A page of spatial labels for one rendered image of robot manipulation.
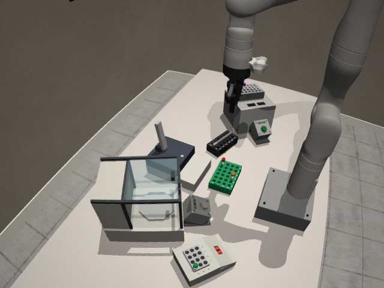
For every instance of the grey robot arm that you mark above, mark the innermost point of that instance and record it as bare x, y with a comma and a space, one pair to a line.
347, 55

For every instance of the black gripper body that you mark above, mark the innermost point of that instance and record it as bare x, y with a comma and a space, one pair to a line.
235, 76

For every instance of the green tube rack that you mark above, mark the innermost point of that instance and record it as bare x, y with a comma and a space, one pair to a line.
221, 181

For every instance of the black rectangular block with holes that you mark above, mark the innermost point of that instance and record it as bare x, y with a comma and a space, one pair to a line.
222, 143

